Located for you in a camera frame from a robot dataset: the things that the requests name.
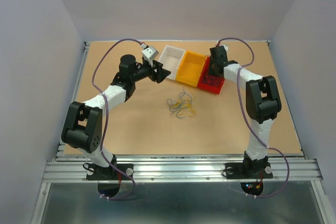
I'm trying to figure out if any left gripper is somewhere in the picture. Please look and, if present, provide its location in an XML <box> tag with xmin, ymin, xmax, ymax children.
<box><xmin>131</xmin><ymin>59</ymin><xmax>171</xmax><ymax>83</ymax></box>

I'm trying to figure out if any dark purple wire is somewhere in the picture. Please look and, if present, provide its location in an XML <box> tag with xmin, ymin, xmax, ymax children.
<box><xmin>203</xmin><ymin>74</ymin><xmax>223</xmax><ymax>88</ymax></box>

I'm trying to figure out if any wire bundle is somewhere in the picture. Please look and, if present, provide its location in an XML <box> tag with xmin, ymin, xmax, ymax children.
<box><xmin>166</xmin><ymin>87</ymin><xmax>197</xmax><ymax>120</ymax></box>

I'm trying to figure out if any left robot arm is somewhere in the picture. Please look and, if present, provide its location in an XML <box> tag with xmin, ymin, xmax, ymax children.
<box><xmin>61</xmin><ymin>55</ymin><xmax>171</xmax><ymax>179</ymax></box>

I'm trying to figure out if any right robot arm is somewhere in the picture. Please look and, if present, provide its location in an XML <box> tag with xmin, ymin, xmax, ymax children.
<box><xmin>208</xmin><ymin>46</ymin><xmax>282</xmax><ymax>179</ymax></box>

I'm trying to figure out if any white plastic bin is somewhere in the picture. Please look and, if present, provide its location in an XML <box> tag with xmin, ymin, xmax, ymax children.
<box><xmin>158</xmin><ymin>45</ymin><xmax>186</xmax><ymax>81</ymax></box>

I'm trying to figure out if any red plastic bin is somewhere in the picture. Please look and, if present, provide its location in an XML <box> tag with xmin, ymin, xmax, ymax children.
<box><xmin>197</xmin><ymin>56</ymin><xmax>225</xmax><ymax>94</ymax></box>

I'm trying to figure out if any yellow plastic bin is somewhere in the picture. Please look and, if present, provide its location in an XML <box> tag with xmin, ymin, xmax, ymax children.
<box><xmin>175</xmin><ymin>51</ymin><xmax>206</xmax><ymax>87</ymax></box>

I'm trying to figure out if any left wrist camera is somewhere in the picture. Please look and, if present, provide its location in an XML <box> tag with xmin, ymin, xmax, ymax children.
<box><xmin>140</xmin><ymin>43</ymin><xmax>159</xmax><ymax>64</ymax></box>

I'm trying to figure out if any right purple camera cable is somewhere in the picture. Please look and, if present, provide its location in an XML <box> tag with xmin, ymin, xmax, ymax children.
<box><xmin>216</xmin><ymin>37</ymin><xmax>291</xmax><ymax>199</ymax></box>

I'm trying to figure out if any purple camera cable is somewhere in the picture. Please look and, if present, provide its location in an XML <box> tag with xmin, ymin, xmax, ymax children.
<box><xmin>91</xmin><ymin>38</ymin><xmax>148</xmax><ymax>201</ymax></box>
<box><xmin>216</xmin><ymin>37</ymin><xmax>291</xmax><ymax>199</ymax></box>

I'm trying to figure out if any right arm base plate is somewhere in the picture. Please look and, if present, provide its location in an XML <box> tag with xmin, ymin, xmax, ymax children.
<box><xmin>222</xmin><ymin>163</ymin><xmax>274</xmax><ymax>180</ymax></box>

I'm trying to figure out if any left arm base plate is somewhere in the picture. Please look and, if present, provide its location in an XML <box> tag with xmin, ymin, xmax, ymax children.
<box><xmin>83</xmin><ymin>163</ymin><xmax>134</xmax><ymax>181</ymax></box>

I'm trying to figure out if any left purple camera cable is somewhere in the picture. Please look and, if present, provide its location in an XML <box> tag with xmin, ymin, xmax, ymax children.
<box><xmin>91</xmin><ymin>38</ymin><xmax>148</xmax><ymax>201</ymax></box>

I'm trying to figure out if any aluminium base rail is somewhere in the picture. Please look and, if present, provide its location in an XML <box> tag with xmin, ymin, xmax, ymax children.
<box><xmin>43</xmin><ymin>155</ymin><xmax>323</xmax><ymax>184</ymax></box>

